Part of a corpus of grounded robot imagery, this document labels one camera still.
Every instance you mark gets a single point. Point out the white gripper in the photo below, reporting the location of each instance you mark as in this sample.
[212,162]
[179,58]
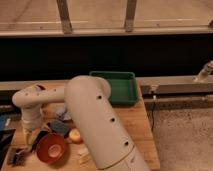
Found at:
[31,124]

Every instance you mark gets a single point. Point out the black handled brush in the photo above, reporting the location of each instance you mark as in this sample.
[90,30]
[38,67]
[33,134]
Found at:
[17,156]

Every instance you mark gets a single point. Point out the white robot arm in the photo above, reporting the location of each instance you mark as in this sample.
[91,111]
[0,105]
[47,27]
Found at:
[86,98]

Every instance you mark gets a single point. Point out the red bowl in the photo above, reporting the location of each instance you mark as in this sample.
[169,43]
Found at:
[50,148]

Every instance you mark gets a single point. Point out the dark box at left edge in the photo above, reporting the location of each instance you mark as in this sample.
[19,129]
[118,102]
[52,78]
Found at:
[6,135]

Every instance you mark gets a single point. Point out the grey blue crumpled cloth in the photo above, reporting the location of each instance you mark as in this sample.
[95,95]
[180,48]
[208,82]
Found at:
[62,114]

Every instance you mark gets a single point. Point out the red yellow apple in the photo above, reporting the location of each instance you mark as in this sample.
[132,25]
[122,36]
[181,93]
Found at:
[74,136]

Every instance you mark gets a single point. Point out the dark maroon bowl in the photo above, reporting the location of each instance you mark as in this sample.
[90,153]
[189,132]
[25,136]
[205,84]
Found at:
[41,87]

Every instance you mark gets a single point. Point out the yellow corn cob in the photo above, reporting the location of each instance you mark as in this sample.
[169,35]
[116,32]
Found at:
[84,155]

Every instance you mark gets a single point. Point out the green plastic tray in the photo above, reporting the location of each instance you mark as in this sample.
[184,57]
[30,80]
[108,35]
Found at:
[124,90]

